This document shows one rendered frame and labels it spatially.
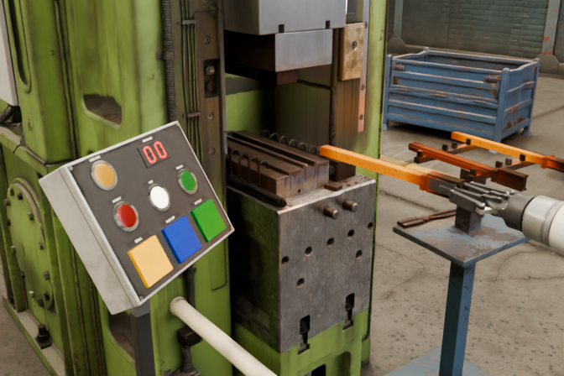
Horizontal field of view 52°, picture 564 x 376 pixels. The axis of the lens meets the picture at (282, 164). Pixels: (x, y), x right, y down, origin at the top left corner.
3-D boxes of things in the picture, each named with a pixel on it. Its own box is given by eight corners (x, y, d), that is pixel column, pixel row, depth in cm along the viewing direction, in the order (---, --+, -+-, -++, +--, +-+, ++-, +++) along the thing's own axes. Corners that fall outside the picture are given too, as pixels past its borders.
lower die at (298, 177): (328, 185, 170) (329, 157, 167) (275, 201, 158) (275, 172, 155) (243, 151, 201) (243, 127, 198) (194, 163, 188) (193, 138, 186)
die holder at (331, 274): (369, 307, 189) (377, 179, 174) (279, 354, 166) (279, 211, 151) (263, 246, 230) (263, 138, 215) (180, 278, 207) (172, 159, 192)
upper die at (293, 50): (331, 64, 158) (332, 28, 155) (275, 72, 146) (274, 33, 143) (241, 48, 189) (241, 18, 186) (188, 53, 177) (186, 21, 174)
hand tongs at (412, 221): (519, 193, 224) (520, 190, 223) (529, 196, 220) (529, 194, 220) (396, 224, 197) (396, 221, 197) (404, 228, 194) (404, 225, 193)
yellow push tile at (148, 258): (173, 269, 110) (155, 234, 110) (149, 287, 104) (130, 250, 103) (167, 271, 111) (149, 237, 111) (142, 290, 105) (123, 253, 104)
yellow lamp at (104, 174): (121, 185, 107) (118, 163, 105) (96, 191, 104) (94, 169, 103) (113, 180, 109) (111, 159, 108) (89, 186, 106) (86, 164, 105)
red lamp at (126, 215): (142, 226, 107) (140, 204, 106) (118, 232, 105) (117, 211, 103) (134, 221, 110) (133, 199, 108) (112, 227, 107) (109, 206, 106)
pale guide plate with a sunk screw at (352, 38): (362, 77, 186) (365, 23, 180) (342, 80, 180) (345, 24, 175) (357, 76, 187) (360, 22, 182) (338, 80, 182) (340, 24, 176)
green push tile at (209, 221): (227, 228, 128) (211, 198, 127) (209, 242, 121) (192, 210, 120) (221, 230, 129) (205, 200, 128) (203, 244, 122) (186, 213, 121)
